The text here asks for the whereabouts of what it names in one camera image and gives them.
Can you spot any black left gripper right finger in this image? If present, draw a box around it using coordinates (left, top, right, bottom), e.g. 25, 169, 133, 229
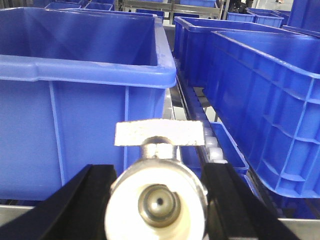
201, 163, 297, 240

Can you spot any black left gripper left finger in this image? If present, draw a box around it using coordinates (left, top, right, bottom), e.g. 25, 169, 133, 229
0, 164, 117, 240

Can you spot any silver metal valve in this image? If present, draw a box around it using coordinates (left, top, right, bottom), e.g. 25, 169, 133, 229
104, 119, 208, 240

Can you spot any small blue bin lower shelf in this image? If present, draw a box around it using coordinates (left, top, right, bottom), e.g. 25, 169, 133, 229
180, 122, 250, 178

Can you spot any large blue bin right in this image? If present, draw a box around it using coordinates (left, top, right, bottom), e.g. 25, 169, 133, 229
204, 31, 320, 198

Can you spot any large blue bin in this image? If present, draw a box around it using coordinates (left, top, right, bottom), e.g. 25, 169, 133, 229
204, 31, 320, 198
0, 7, 176, 201

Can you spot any large blue bin left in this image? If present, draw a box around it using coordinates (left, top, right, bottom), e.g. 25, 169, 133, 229
0, 7, 176, 201

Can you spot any blue bin behind right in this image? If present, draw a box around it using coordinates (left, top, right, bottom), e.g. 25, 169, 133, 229
173, 16, 286, 88

